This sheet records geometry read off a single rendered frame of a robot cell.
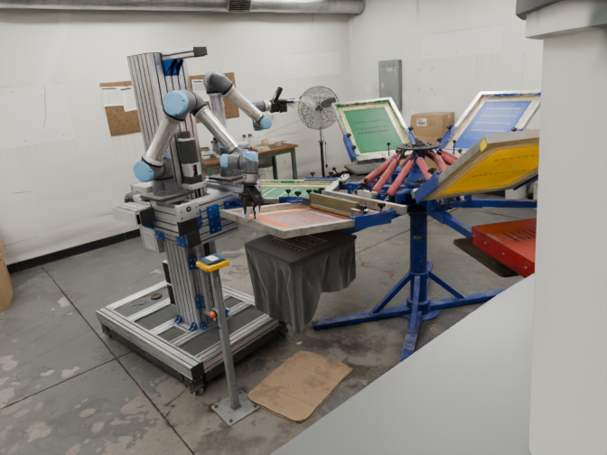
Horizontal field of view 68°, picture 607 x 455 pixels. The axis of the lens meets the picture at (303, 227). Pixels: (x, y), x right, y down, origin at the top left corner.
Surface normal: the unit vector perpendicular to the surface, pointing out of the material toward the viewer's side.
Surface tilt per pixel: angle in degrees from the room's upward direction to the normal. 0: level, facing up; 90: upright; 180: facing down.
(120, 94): 87
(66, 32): 90
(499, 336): 0
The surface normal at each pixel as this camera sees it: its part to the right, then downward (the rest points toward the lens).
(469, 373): -0.08, -0.94
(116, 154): 0.64, 0.20
